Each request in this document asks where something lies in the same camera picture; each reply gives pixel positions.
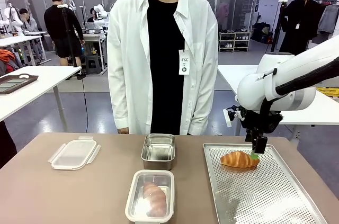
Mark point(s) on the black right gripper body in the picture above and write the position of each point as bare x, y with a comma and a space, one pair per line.
260, 122

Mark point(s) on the black green-tipped right gripper finger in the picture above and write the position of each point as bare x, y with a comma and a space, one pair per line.
260, 144
249, 135

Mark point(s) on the golden croissant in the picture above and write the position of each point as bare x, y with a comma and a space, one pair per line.
155, 197
237, 159

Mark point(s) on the clear plastic clip lid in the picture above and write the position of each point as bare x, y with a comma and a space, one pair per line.
74, 153
159, 175

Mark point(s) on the steel container for bread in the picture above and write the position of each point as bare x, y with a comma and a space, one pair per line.
137, 200

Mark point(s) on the person's left forearm white sleeve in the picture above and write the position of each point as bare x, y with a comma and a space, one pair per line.
205, 102

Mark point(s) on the person's right forearm white sleeve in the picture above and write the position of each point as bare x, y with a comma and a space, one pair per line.
119, 102

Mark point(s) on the empty steel container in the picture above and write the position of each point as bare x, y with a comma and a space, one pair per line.
158, 152

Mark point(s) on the person's right hand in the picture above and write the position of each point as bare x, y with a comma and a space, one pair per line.
124, 130

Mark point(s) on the perforated metal baking tray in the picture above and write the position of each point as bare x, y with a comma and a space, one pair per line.
251, 197

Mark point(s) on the large white table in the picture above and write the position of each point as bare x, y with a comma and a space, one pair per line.
227, 75

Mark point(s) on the yellow box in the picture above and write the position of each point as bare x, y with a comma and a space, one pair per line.
329, 92

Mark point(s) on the black pole stand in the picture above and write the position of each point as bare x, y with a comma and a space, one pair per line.
275, 38

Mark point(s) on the wooden shoe rack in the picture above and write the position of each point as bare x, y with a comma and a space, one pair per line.
234, 41

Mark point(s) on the black bags pile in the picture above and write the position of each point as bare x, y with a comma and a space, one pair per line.
262, 32

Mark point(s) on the white hanging name tag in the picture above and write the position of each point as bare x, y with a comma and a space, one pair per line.
184, 62

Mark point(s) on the mannequin in black coat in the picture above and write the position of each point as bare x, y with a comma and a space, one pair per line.
299, 28

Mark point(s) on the person torso white shirt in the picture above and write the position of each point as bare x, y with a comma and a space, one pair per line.
164, 62

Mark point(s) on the grey hanging garment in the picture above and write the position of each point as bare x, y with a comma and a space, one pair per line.
328, 18

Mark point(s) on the black step stool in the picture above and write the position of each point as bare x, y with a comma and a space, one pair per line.
93, 65

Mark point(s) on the white background desk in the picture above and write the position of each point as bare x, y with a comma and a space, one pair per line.
18, 40
92, 36

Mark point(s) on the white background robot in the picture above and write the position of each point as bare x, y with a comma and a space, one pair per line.
14, 20
100, 14

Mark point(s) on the seated person blurred face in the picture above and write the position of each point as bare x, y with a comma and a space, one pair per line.
91, 16

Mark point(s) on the white side table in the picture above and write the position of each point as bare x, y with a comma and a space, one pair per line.
39, 89

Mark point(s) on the standing person in black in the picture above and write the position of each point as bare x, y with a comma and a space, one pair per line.
61, 22

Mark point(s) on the dark brown serving tray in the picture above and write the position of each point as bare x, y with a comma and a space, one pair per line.
16, 83

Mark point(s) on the black bulky object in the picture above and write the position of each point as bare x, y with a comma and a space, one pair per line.
6, 147

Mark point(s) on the seated person grey hoodie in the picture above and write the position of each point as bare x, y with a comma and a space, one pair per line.
30, 24

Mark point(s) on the orange red cloth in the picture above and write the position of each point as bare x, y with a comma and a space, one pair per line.
6, 58

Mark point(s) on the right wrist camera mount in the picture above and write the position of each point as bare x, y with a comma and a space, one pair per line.
228, 118

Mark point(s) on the black camera tripod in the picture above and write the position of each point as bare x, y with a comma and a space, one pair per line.
70, 38

